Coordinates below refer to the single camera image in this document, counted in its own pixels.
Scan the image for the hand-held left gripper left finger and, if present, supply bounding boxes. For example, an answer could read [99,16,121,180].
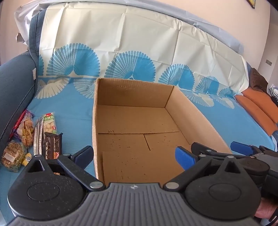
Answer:
[22,145,106,192]

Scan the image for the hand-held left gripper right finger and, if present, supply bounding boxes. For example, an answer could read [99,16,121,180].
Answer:
[163,146,246,192]

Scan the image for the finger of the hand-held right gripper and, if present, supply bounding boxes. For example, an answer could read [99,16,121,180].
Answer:
[231,141,271,157]
[191,142,240,157]

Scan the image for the cardboard box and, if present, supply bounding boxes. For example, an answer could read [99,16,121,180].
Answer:
[92,78,233,185]

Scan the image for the clear bag of orange crackers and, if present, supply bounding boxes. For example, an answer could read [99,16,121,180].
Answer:
[17,113,35,148]

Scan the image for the person's right hand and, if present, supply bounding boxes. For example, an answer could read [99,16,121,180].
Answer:
[255,197,278,220]

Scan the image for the brown chocolate snack packet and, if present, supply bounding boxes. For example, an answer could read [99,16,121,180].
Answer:
[44,132,63,160]

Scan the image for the orange cushion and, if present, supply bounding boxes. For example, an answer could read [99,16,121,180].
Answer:
[235,89,278,137]

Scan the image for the green label snack packet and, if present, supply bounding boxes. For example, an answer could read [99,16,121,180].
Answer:
[42,112,58,135]

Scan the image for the silver striped snack packet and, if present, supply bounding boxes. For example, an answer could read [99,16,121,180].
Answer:
[32,117,45,156]

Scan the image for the small yellow snack packet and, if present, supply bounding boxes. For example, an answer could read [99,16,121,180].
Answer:
[21,152,33,167]

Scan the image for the brown cloth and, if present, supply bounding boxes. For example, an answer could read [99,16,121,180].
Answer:
[248,67,269,92]

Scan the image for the clear bag of round cookies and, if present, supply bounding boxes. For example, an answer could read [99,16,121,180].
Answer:
[0,140,28,173]

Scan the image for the red snack packet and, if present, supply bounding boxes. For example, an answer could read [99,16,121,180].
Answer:
[9,109,28,139]

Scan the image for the blue fan print cover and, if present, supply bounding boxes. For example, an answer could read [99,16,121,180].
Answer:
[0,3,278,226]

